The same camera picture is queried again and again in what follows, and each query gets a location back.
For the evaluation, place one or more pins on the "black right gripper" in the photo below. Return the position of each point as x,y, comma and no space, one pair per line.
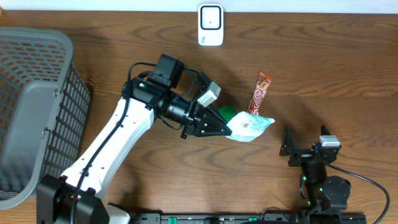
288,149

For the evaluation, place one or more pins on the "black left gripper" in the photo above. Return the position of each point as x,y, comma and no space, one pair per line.
198,114

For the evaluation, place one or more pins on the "green lid jar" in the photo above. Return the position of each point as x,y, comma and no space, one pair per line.
227,112

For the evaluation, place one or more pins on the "light green tissue pack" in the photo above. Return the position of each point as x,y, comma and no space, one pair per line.
246,127

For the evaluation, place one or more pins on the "red chocolate bar wrapper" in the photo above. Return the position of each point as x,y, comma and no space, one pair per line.
260,90

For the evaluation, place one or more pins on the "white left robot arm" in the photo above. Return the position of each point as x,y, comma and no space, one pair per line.
178,96

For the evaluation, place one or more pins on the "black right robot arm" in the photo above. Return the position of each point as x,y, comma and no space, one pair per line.
327,195

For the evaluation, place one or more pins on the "white barcode scanner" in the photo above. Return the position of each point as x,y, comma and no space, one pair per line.
210,24

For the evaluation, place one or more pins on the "dark grey plastic basket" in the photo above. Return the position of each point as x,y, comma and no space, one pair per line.
44,107

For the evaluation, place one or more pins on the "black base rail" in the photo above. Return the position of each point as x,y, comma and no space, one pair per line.
155,218

